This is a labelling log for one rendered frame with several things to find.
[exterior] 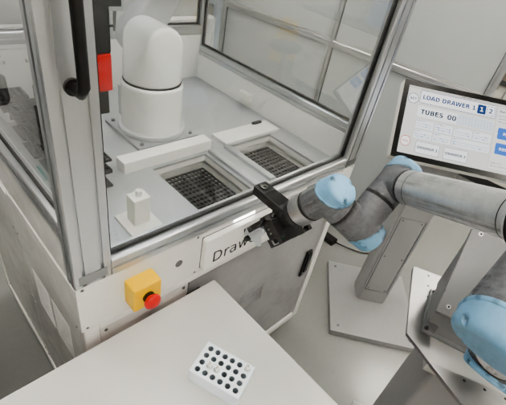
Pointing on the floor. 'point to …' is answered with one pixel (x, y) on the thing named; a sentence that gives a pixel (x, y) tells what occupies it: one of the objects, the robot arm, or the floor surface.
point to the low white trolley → (176, 362)
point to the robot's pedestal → (428, 378)
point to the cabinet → (304, 263)
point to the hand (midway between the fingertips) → (250, 228)
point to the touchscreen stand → (378, 282)
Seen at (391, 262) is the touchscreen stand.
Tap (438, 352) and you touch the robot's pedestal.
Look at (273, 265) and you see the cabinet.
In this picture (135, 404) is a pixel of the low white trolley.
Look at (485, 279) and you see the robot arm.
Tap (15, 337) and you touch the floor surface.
